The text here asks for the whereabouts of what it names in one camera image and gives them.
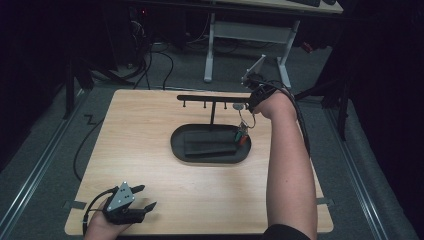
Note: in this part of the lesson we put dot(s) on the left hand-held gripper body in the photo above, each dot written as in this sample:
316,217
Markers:
123,213

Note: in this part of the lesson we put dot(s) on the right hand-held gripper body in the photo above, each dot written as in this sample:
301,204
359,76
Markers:
261,88

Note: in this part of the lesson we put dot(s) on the silver clasp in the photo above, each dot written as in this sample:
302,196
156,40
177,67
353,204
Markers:
243,126

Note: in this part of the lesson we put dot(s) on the green key tag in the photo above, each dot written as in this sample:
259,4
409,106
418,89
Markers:
238,136

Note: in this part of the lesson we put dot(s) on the orange key tag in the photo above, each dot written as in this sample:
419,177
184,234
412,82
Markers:
243,139

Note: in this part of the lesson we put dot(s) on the black key holder stand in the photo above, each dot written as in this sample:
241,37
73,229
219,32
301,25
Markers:
210,155

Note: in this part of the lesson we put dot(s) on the person's right hand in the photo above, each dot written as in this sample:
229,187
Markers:
278,105

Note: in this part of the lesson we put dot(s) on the person's left hand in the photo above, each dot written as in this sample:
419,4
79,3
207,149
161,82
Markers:
100,228

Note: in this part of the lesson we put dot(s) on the grey tape strip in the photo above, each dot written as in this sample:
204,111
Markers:
76,205
325,201

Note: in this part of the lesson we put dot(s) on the white metal desk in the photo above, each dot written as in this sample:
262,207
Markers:
250,31

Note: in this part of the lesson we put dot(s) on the red object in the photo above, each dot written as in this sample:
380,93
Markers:
307,47

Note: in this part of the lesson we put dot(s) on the black metal stand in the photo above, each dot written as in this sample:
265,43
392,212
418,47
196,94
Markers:
71,83
333,96

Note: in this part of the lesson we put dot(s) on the black keyboard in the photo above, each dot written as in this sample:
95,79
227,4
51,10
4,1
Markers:
305,2

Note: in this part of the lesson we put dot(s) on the black sleeve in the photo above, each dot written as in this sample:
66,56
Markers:
285,233

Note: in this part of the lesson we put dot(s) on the aluminium floor rail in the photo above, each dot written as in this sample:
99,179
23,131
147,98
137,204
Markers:
36,170
360,180

